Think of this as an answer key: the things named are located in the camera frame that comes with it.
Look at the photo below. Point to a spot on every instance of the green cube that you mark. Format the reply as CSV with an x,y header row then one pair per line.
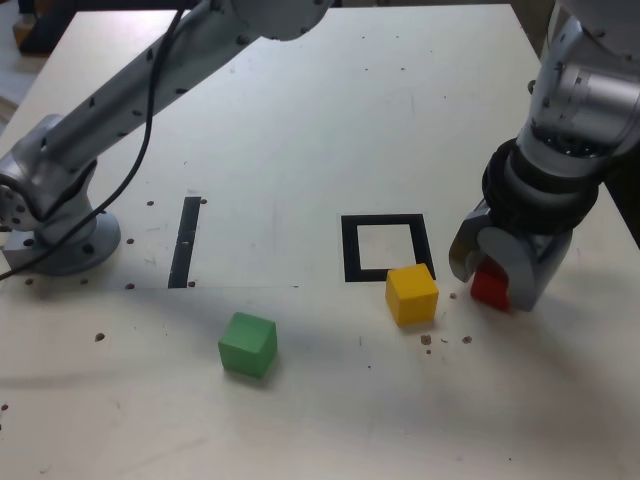
x,y
245,345

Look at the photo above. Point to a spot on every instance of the black tape square outline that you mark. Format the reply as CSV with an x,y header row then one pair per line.
x,y
350,250

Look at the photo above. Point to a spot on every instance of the black tape strip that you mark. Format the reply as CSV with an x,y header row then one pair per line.
x,y
182,245

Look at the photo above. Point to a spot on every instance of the yellow cube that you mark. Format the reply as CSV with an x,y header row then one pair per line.
x,y
412,297

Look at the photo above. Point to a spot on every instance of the dark furniture piece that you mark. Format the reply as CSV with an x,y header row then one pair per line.
x,y
40,30

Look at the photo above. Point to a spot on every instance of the red cube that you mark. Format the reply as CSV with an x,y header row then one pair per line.
x,y
486,289

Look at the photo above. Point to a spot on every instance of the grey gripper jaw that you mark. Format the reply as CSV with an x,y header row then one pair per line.
x,y
462,250
535,270

